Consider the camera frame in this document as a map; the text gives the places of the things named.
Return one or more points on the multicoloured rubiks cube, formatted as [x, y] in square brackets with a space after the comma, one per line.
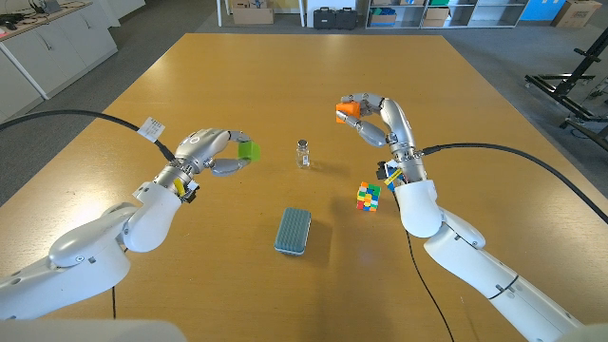
[368, 196]

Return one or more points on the blue panel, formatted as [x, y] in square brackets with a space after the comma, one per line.
[541, 9]

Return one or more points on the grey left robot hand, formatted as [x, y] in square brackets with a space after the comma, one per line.
[202, 145]

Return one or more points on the white table frame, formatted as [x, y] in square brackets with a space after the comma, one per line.
[220, 14]

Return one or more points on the white cabinet row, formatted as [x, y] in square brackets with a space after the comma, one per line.
[47, 52]

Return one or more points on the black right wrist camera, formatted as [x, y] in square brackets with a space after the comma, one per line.
[383, 170]

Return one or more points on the green magnetic block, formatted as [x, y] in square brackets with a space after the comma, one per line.
[249, 151]

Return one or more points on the black metal stand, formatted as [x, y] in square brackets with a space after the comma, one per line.
[584, 63]

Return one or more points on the printed cardboard box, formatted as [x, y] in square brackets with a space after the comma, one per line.
[577, 13]

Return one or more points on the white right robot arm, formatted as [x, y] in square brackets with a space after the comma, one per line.
[470, 266]

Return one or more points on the glass salt shaker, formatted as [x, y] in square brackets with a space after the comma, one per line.
[302, 156]

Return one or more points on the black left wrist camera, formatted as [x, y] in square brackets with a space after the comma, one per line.
[191, 195]

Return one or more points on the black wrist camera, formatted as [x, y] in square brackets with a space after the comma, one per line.
[191, 195]
[383, 170]

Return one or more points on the blue-grey sponge block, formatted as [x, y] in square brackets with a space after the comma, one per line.
[292, 231]

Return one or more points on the large cardboard box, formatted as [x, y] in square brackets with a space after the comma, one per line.
[252, 15]

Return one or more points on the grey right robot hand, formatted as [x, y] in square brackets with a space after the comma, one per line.
[399, 123]

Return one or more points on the black hard case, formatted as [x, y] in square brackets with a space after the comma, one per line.
[346, 19]
[324, 19]

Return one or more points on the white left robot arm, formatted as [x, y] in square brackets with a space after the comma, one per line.
[85, 256]

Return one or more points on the orange magnetic block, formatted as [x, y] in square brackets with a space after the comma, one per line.
[349, 110]

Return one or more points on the small cardboard box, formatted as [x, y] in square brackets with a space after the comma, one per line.
[434, 16]

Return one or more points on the grey desktop device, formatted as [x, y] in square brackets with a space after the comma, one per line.
[50, 5]

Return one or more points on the white shelf unit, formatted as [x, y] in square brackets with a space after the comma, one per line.
[489, 24]

